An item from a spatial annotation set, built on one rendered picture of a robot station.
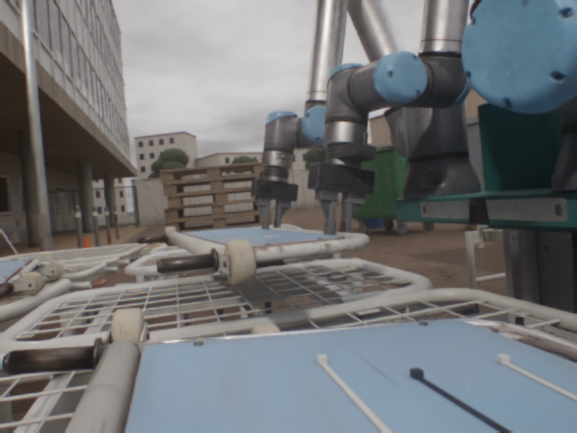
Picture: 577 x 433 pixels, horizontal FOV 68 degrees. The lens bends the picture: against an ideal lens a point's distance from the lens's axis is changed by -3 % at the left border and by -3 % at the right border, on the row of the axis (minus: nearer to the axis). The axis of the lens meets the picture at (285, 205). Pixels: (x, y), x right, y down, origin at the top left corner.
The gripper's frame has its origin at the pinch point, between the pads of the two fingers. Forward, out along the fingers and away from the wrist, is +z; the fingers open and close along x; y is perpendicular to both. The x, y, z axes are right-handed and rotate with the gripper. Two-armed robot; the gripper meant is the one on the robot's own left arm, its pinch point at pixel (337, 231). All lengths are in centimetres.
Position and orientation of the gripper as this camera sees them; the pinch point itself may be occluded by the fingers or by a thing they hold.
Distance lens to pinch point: 90.9
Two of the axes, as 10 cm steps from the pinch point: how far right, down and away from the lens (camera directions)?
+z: -0.9, 9.9, -0.6
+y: -3.6, 0.2, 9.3
